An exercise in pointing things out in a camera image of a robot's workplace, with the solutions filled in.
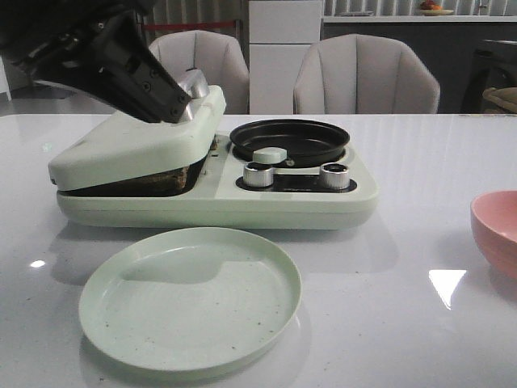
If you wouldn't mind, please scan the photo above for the light green round plate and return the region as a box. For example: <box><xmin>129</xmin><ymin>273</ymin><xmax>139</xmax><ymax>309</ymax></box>
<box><xmin>78</xmin><ymin>227</ymin><xmax>302</xmax><ymax>377</ymax></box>

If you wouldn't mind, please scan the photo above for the right silver control knob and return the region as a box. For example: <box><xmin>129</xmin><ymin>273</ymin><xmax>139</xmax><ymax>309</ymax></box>
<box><xmin>318</xmin><ymin>162</ymin><xmax>351</xmax><ymax>190</ymax></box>

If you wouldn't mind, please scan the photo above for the grey counter with white top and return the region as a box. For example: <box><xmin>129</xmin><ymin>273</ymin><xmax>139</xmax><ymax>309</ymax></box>
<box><xmin>322</xmin><ymin>16</ymin><xmax>516</xmax><ymax>113</ymax></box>

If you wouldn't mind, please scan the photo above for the left silver control knob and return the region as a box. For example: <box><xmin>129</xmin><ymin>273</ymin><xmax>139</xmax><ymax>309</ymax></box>
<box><xmin>242</xmin><ymin>162</ymin><xmax>274</xmax><ymax>188</ymax></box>

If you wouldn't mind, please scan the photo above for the round black frying pan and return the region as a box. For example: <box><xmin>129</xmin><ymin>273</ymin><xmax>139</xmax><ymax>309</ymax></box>
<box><xmin>229</xmin><ymin>119</ymin><xmax>350</xmax><ymax>168</ymax></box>

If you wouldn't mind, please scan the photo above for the left beige upholstered chair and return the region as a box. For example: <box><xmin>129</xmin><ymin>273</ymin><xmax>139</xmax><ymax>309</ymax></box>
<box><xmin>149</xmin><ymin>30</ymin><xmax>250</xmax><ymax>115</ymax></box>

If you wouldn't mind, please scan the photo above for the silver control knob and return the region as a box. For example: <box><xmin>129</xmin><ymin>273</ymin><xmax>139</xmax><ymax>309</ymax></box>
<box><xmin>318</xmin><ymin>162</ymin><xmax>351</xmax><ymax>190</ymax></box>
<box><xmin>242</xmin><ymin>162</ymin><xmax>274</xmax><ymax>188</ymax></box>

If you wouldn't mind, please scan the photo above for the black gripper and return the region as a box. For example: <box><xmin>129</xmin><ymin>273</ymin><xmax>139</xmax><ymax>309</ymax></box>
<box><xmin>1</xmin><ymin>1</ymin><xmax>191</xmax><ymax>123</ymax></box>

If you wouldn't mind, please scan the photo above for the pink bowl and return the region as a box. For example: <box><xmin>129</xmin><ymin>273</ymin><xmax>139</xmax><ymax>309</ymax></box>
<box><xmin>470</xmin><ymin>190</ymin><xmax>516</xmax><ymax>279</ymax></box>

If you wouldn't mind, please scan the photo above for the beige upholstered chair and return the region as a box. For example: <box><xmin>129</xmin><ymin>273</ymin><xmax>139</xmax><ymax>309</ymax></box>
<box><xmin>293</xmin><ymin>34</ymin><xmax>440</xmax><ymax>114</ymax></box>
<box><xmin>149</xmin><ymin>30</ymin><xmax>250</xmax><ymax>115</ymax></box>

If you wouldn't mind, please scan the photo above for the white cabinet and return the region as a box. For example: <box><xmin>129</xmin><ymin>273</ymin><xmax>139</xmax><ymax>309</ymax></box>
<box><xmin>249</xmin><ymin>1</ymin><xmax>323</xmax><ymax>114</ymax></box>

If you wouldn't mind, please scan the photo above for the light green breakfast maker base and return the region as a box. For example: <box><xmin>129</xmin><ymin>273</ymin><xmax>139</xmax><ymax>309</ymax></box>
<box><xmin>57</xmin><ymin>133</ymin><xmax>379</xmax><ymax>230</ymax></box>

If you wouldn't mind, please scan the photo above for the right beige upholstered chair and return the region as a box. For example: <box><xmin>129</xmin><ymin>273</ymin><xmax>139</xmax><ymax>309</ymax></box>
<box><xmin>293</xmin><ymin>34</ymin><xmax>440</xmax><ymax>114</ymax></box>

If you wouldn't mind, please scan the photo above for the bread slice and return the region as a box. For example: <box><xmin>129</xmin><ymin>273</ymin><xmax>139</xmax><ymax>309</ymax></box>
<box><xmin>77</xmin><ymin>166</ymin><xmax>190</xmax><ymax>196</ymax></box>

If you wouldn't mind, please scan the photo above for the dark washing machine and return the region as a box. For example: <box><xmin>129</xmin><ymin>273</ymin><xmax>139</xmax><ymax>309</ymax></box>
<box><xmin>460</xmin><ymin>40</ymin><xmax>516</xmax><ymax>113</ymax></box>

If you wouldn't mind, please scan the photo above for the breakfast maker hinged lid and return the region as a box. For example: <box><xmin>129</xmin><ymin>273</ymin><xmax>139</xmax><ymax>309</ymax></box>
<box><xmin>48</xmin><ymin>85</ymin><xmax>226</xmax><ymax>191</ymax></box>

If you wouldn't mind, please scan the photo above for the fruit bowl on counter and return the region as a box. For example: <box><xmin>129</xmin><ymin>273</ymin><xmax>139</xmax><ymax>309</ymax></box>
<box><xmin>417</xmin><ymin>0</ymin><xmax>454</xmax><ymax>16</ymax></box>

